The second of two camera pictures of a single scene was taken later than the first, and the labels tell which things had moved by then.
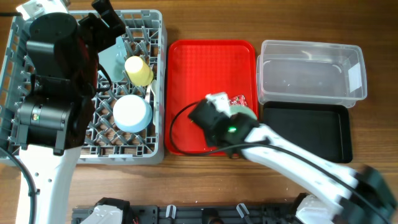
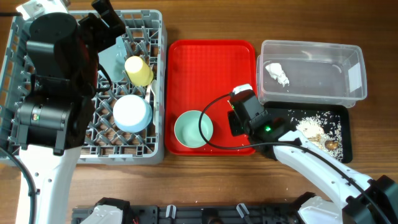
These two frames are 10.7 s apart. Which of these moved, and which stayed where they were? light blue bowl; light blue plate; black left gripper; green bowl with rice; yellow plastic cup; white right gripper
Moved: green bowl with rice; white right gripper
Stayed: black left gripper; yellow plastic cup; light blue bowl; light blue plate
